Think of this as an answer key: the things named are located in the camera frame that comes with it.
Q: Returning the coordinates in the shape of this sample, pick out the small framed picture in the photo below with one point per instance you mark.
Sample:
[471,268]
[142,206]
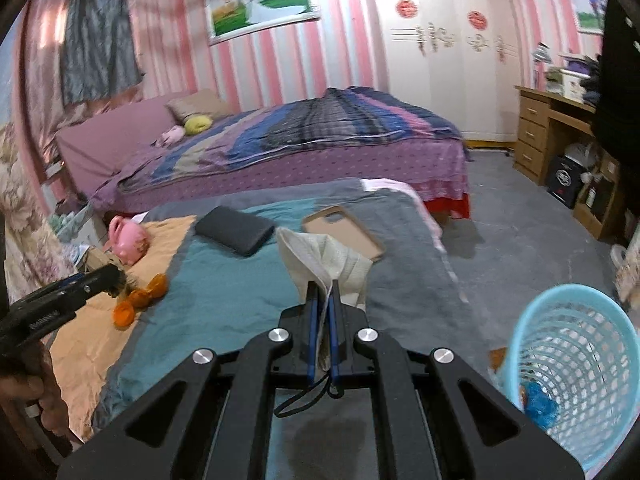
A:
[587,10]

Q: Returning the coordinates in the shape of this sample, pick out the white face mask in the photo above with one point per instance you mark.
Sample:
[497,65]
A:
[310,260]

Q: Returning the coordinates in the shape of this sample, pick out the black box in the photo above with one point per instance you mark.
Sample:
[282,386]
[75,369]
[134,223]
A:
[565,180]

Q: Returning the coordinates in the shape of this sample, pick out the brown paper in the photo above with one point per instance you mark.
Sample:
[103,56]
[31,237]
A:
[102,260]

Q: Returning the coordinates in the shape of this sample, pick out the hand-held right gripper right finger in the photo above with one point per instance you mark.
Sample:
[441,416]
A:
[336,330]

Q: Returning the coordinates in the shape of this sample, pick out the striped purple blue quilt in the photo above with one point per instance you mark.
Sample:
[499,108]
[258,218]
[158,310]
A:
[310,130]

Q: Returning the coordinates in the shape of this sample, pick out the beige phone case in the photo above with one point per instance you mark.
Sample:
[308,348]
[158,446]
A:
[330,220]

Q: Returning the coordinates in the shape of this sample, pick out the person's left hand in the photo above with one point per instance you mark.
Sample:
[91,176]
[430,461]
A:
[30,385]

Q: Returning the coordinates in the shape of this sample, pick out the orange peel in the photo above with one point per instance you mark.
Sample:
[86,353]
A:
[122,316]
[159,287]
[139,299]

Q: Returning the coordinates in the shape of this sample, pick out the floral curtain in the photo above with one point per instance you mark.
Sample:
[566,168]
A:
[25,245]

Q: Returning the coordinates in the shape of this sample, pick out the purple bag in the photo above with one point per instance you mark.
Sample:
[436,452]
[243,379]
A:
[580,66]

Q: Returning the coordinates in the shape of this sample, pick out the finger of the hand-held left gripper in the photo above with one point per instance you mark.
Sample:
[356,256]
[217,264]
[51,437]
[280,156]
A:
[72,281]
[95,282]

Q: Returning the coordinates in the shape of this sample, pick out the pink plush toy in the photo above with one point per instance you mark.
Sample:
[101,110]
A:
[170,136]

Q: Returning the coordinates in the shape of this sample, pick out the yellow-green plush toy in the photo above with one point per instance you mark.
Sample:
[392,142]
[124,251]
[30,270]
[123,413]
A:
[197,124]

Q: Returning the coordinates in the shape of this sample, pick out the brown pillow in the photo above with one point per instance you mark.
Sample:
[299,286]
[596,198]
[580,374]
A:
[197,105]

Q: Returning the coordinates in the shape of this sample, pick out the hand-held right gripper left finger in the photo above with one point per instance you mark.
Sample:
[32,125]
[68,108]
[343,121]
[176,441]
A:
[314,330]

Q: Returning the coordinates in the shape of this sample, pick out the pink white cloth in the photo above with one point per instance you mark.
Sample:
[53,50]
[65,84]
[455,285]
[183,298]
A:
[400,195]

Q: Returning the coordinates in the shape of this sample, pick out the wooden desk with drawers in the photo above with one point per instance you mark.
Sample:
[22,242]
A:
[535,130]

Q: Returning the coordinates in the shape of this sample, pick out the white wardrobe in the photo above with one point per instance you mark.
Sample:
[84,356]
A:
[450,90]

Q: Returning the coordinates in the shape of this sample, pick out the light blue plastic item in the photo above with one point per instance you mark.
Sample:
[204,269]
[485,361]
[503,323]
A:
[70,225]

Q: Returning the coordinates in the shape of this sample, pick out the black textured phone case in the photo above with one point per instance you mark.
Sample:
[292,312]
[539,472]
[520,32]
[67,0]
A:
[232,230]

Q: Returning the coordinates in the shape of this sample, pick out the pink curtain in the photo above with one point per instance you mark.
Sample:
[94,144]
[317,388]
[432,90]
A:
[45,60]

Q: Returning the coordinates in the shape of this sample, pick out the purple bed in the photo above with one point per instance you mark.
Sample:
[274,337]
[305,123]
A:
[300,180]

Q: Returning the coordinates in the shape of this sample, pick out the light blue plastic basket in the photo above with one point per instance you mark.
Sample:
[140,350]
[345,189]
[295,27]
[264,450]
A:
[565,292]

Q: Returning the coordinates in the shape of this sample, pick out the desk lamp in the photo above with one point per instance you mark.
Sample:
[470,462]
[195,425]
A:
[542,60]

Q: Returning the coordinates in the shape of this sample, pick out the grey hanging cloth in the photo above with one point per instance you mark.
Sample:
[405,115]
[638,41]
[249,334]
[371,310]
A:
[100,40]

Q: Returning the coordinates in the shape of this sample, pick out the pink pig toy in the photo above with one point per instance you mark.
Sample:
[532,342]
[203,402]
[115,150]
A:
[127,240]

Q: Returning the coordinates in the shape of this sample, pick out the white box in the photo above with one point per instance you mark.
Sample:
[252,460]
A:
[572,85]

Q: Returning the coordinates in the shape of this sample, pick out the black garment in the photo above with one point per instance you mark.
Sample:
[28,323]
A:
[620,85]

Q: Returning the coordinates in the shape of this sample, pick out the blue plastic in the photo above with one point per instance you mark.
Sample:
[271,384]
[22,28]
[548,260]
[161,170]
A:
[539,405]

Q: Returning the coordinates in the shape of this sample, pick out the framed wedding picture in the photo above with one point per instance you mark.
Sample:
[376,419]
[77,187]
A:
[260,5]

